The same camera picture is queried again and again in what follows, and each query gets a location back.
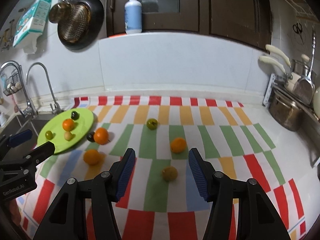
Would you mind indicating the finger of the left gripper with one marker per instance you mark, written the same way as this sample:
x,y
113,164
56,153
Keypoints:
x,y
20,138
40,154

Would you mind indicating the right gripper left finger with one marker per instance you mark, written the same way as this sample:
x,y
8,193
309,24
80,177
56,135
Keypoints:
x,y
66,216

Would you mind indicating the yellow-green round fruit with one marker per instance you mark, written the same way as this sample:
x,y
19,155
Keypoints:
x,y
49,135

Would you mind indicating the yellow lemon fruit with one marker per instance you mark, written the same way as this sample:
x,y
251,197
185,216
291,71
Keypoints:
x,y
68,136

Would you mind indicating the small orange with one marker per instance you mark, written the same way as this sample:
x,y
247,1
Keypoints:
x,y
178,145
68,124

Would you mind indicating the dark plum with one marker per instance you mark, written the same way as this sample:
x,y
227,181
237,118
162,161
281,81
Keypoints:
x,y
74,115
90,136

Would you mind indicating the large orange with stem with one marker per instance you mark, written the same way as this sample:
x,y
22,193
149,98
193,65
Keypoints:
x,y
101,136

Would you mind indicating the steel sink basin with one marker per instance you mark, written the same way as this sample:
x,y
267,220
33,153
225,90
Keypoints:
x,y
19,124

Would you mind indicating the green round plate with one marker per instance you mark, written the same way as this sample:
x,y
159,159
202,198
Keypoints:
x,y
82,127

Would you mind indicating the orange near plate front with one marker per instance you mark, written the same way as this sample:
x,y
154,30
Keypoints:
x,y
92,157

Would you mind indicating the colourful checkered tablecloth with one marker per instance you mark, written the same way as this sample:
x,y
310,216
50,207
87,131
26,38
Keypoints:
x,y
224,133

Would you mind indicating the brownish green round fruit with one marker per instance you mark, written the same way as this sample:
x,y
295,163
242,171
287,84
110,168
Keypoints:
x,y
169,173

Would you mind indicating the stainless steel pot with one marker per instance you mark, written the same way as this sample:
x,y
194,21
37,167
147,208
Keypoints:
x,y
286,112

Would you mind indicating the teal white paper box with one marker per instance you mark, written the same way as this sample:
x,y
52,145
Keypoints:
x,y
31,26

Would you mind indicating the green lime far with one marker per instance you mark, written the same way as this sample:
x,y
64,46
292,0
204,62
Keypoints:
x,y
152,124

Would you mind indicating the metal dish rack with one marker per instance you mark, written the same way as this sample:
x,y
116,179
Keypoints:
x,y
276,82

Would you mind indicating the cream white kettle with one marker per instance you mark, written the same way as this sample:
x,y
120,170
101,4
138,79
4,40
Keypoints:
x,y
316,102

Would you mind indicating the steel spatula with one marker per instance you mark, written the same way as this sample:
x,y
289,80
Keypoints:
x,y
304,88

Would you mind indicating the black frying pan hanging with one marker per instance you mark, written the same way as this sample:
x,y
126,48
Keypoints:
x,y
80,23

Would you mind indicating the blue white pump bottle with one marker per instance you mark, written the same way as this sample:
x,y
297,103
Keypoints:
x,y
133,17

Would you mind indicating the wire sink basket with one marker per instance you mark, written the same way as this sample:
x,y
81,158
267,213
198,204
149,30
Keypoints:
x,y
12,83

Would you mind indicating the cream pan handle lower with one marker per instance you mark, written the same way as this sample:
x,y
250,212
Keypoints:
x,y
272,61

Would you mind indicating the cream pan handle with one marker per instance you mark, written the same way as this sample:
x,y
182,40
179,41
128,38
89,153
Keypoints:
x,y
272,61
278,52

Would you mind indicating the cream pan handle upper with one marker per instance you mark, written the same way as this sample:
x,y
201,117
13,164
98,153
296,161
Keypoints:
x,y
278,52

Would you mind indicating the black scissors on wall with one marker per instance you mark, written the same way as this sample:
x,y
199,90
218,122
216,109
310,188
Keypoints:
x,y
298,29

